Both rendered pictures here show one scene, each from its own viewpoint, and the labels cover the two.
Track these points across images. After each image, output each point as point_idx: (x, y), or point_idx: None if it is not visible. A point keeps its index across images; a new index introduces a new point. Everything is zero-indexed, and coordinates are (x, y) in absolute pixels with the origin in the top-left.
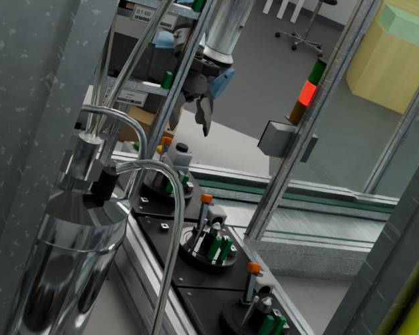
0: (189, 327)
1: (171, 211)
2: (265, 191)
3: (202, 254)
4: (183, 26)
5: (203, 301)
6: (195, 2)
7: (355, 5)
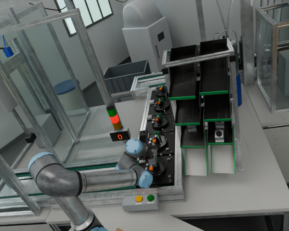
0: None
1: (159, 158)
2: None
3: (161, 138)
4: (143, 143)
5: (169, 128)
6: None
7: (105, 85)
